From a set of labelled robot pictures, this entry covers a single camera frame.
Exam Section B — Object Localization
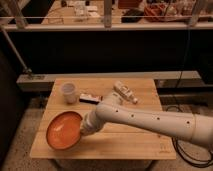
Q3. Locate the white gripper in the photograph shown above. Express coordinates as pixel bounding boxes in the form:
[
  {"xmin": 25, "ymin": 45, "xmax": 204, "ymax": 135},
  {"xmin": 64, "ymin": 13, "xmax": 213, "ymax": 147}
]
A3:
[{"xmin": 80, "ymin": 111, "xmax": 104, "ymax": 136}]

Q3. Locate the orange ceramic bowl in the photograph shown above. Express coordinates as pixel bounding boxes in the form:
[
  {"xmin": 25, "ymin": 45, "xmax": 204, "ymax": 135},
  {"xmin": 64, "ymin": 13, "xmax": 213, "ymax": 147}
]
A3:
[{"xmin": 46, "ymin": 111, "xmax": 82, "ymax": 150}]

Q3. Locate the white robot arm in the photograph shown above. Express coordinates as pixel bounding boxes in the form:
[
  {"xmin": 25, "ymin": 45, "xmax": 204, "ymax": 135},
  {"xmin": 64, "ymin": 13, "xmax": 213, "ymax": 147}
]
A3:
[{"xmin": 80, "ymin": 92, "xmax": 213, "ymax": 150}]

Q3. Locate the small dark snack box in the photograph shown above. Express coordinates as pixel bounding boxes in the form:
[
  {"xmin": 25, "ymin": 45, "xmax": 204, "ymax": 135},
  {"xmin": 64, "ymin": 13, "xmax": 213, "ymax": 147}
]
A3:
[{"xmin": 79, "ymin": 93, "xmax": 102, "ymax": 104}]

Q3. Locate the translucent plastic cup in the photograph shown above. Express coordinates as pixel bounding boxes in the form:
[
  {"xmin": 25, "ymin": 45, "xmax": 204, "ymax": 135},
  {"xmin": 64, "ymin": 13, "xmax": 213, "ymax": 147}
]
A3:
[{"xmin": 61, "ymin": 83, "xmax": 77, "ymax": 104}]

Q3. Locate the white spray bottle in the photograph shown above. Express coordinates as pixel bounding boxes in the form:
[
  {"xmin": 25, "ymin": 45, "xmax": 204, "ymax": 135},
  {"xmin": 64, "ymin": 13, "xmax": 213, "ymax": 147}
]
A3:
[{"xmin": 113, "ymin": 81, "xmax": 138, "ymax": 104}]

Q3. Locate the diagonal metal strut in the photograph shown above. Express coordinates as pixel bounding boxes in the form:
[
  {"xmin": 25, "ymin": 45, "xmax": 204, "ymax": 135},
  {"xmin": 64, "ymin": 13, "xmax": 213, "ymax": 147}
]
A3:
[{"xmin": 0, "ymin": 26, "xmax": 33, "ymax": 79}]

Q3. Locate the black floor cable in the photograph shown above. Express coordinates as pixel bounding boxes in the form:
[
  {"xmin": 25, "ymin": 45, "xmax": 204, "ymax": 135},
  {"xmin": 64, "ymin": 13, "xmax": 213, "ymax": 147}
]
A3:
[{"xmin": 165, "ymin": 105, "xmax": 213, "ymax": 169}]

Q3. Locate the grey metal frame rail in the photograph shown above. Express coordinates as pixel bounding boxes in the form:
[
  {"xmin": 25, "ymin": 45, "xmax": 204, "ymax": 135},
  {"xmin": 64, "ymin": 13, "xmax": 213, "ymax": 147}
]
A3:
[{"xmin": 0, "ymin": 0, "xmax": 213, "ymax": 33}]

